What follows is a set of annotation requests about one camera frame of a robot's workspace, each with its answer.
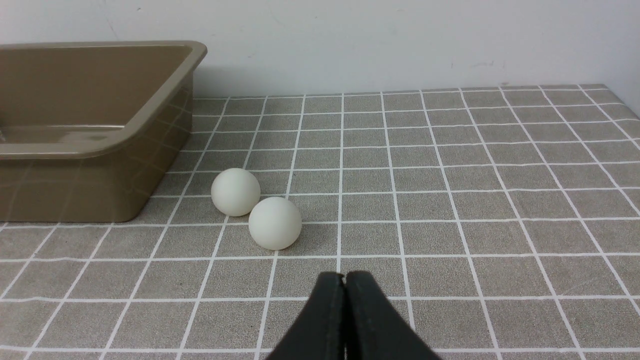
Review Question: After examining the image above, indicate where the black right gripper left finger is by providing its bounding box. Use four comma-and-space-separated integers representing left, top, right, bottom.
267, 272, 346, 360

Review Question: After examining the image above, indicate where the white table-tennis ball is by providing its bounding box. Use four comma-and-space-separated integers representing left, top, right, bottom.
210, 168, 261, 217
248, 197, 302, 251

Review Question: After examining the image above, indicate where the olive plastic bin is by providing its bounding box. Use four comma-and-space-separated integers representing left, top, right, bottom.
0, 39, 208, 223

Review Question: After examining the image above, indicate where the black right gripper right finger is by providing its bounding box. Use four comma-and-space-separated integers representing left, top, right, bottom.
345, 271, 440, 360

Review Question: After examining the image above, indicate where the grey checkered tablecloth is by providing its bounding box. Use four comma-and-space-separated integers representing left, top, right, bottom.
1, 84, 639, 360

